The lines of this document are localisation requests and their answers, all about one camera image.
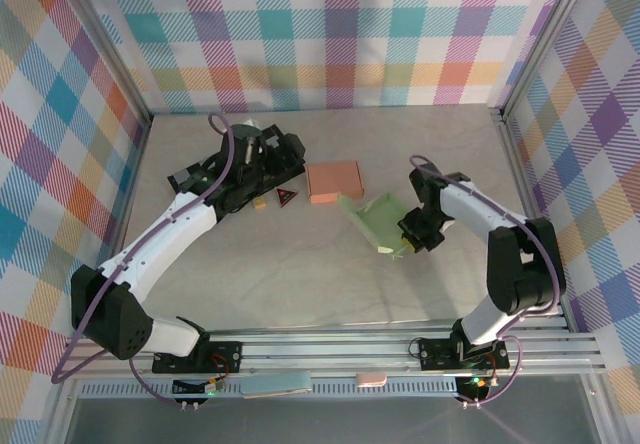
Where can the small black control board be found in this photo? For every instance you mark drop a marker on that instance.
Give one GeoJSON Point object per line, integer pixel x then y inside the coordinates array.
{"type": "Point", "coordinates": [475, 384]}
{"type": "Point", "coordinates": [195, 388]}

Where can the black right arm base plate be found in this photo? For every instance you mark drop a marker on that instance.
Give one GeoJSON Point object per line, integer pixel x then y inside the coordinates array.
{"type": "Point", "coordinates": [435, 354]}

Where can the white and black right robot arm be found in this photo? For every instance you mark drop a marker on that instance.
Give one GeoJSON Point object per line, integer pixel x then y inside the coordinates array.
{"type": "Point", "coordinates": [480, 204]}

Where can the grey-blue flat strip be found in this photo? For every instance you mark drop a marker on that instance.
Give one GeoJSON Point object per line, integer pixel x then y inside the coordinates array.
{"type": "Point", "coordinates": [275, 384]}

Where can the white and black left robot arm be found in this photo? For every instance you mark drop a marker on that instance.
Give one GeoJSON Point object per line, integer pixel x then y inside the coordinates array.
{"type": "Point", "coordinates": [165, 239]}

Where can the small pink flat piece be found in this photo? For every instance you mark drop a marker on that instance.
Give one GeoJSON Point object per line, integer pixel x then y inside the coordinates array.
{"type": "Point", "coordinates": [371, 379]}

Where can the aluminium frame post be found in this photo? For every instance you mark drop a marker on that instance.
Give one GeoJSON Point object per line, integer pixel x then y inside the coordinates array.
{"type": "Point", "coordinates": [106, 39]}
{"type": "Point", "coordinates": [545, 39]}

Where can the black triangle block, red mark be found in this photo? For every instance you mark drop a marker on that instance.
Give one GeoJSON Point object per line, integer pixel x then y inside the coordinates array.
{"type": "Point", "coordinates": [286, 196]}

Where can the aluminium side rail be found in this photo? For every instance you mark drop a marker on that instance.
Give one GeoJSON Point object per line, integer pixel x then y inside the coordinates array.
{"type": "Point", "coordinates": [517, 164]}

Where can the small tan wooden block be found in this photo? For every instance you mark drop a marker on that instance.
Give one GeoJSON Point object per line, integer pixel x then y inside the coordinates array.
{"type": "Point", "coordinates": [259, 204]}

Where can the light green paper box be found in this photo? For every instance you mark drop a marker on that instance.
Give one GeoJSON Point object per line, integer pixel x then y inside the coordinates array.
{"type": "Point", "coordinates": [380, 214]}

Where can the aluminium frame rail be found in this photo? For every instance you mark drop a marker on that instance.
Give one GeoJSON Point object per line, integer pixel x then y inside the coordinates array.
{"type": "Point", "coordinates": [325, 351]}

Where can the black and grey checkerboard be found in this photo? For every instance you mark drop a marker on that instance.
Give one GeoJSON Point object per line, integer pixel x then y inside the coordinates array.
{"type": "Point", "coordinates": [180, 181]}

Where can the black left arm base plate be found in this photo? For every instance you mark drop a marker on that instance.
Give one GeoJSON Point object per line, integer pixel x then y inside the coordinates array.
{"type": "Point", "coordinates": [225, 356]}

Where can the orange paper box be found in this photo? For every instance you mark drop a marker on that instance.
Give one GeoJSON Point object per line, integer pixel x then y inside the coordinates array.
{"type": "Point", "coordinates": [332, 181]}

